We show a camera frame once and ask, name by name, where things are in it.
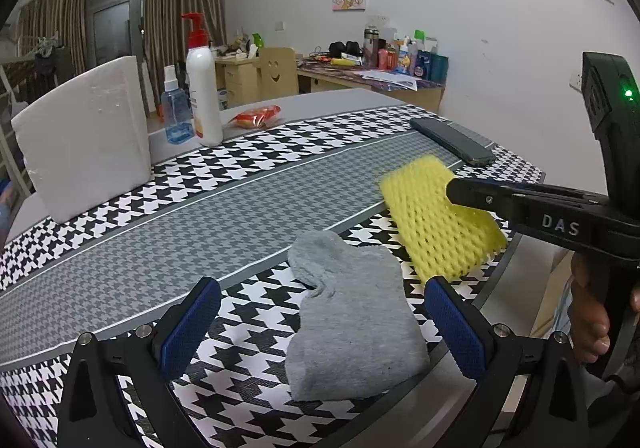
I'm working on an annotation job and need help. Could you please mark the red snack packet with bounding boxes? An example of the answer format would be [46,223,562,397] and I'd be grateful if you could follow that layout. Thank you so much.
[234,104,282,130]

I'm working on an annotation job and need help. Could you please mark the grey sock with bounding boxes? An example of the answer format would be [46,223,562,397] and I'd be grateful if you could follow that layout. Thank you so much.
[285,230,431,403]

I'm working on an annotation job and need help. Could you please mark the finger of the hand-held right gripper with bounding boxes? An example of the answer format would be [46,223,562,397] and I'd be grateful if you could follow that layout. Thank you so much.
[445,175,523,226]

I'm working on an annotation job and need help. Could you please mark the black smartphone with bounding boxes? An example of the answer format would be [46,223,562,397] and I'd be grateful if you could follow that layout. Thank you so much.
[410,117,496,166]

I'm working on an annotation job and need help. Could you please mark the wooden chair with smiley face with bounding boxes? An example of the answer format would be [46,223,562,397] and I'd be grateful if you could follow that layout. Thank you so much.
[257,47,300,100]

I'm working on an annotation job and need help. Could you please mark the white metal bunk bed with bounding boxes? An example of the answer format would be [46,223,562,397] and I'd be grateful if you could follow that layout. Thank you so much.
[0,28,31,209]

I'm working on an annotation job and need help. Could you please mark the yellow foam net sleeve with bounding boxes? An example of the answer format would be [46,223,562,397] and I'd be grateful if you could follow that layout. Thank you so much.
[378,154,508,286]

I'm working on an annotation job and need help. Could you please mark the wooden desk with drawers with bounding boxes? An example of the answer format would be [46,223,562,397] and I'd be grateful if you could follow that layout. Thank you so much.
[215,53,261,109]

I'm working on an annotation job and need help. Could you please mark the white lotion bottle red pump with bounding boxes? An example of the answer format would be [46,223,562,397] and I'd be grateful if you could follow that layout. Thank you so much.
[181,12,224,147]

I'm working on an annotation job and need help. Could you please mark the cluster of toiletry bottles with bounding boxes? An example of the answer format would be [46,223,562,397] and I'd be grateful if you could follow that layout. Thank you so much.
[377,29,449,82]

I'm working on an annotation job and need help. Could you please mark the hanging dark clothes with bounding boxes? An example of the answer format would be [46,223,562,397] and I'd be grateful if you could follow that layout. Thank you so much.
[32,35,73,79]

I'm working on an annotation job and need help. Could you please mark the blue spray bottle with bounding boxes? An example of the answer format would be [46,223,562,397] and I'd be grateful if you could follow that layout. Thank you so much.
[160,64,196,145]

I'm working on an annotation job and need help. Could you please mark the black headphones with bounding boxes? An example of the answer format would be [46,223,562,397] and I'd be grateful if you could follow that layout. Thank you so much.
[327,41,363,60]

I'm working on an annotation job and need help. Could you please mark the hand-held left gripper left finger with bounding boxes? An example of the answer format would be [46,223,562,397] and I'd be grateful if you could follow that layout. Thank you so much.
[57,276,223,448]

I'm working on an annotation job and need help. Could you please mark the person's right hand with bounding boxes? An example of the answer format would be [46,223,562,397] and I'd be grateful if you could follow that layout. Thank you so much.
[570,253,613,364]

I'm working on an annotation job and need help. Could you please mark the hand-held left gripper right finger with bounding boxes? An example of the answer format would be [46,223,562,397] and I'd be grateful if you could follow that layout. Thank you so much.
[424,275,591,448]

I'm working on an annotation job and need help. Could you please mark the wooden desk with printed cover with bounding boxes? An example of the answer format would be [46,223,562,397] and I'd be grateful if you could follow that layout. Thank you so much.
[296,60,446,116]

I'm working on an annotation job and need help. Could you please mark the printed paper sheets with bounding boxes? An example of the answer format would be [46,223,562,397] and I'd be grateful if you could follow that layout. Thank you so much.
[357,69,418,91]

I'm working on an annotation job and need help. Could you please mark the dark thermos flask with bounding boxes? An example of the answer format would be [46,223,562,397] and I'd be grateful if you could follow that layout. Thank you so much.
[363,25,381,69]

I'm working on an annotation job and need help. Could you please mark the glass balcony door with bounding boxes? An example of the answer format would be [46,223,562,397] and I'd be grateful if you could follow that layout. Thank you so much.
[86,0,148,94]

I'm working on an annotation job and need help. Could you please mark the white foam box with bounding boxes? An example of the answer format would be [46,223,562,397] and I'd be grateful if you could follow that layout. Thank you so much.
[11,55,155,225]

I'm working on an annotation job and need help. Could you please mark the black white houndstooth table mat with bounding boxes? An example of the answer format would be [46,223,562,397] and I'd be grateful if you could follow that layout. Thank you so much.
[0,103,546,448]

